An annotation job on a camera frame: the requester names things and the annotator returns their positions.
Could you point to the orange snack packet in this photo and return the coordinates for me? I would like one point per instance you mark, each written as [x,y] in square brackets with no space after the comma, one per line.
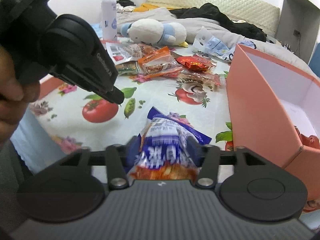
[159,63]

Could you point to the white shrimp snack packet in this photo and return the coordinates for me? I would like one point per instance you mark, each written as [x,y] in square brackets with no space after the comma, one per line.
[123,53]

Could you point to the red foil snack packet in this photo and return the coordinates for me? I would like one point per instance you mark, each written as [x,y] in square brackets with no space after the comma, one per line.
[195,63]

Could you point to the white blue plush toy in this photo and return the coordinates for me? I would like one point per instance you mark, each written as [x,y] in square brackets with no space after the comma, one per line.
[155,33]

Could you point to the black clothes pile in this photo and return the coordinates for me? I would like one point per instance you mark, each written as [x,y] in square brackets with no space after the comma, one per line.
[212,12]

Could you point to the pink box lid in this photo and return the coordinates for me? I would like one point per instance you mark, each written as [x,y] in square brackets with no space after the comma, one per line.
[48,84]

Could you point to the green dried tofu packet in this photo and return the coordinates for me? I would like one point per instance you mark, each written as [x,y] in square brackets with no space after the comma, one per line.
[128,68]

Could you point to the person left hand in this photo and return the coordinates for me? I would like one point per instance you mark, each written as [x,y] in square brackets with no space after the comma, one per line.
[15,97]

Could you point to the crumpled blue white bag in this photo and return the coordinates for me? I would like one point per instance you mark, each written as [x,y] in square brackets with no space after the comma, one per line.
[207,44]

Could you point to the white spray bottle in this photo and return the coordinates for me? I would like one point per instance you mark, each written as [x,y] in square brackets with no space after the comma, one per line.
[109,19]

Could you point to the cream padded headboard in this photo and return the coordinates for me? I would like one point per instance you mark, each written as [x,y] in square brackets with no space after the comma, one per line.
[257,12]

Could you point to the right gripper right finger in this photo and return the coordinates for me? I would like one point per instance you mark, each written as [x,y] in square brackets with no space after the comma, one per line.
[208,159]

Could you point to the light blue bedsheet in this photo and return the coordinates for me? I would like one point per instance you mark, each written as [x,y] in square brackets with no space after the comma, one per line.
[35,147]

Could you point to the clothes pile on nightstand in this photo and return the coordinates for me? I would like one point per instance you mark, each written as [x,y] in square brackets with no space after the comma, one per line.
[125,6]

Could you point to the blue white snack bag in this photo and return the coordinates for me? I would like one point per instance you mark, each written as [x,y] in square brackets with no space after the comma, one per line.
[162,153]

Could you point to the pink cardboard box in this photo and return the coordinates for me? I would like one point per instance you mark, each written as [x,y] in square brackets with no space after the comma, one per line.
[274,110]

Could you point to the clear brown snack packet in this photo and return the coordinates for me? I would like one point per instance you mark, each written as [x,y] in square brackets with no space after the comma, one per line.
[213,79]

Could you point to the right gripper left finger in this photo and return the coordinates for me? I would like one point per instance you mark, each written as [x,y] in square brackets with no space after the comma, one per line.
[117,158]

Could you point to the fruit print tablecloth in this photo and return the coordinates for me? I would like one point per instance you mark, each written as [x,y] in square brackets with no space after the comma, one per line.
[75,118]

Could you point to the yellow pillow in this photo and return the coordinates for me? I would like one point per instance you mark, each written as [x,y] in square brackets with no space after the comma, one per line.
[146,7]

